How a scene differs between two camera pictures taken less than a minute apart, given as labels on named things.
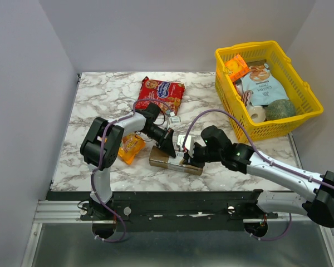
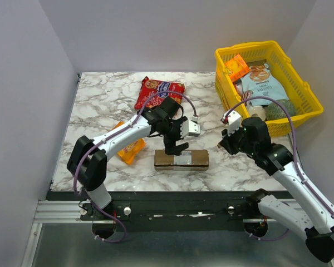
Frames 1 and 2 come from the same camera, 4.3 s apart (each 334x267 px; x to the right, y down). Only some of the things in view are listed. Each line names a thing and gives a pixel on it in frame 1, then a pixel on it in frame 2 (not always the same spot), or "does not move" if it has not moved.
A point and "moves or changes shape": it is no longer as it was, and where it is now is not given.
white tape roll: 257,113 does not move
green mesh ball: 279,108 does not move
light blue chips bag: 262,84 does not move
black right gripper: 195,154 to 229,144
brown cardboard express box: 159,158 moves or changes shape
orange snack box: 238,67 does not move
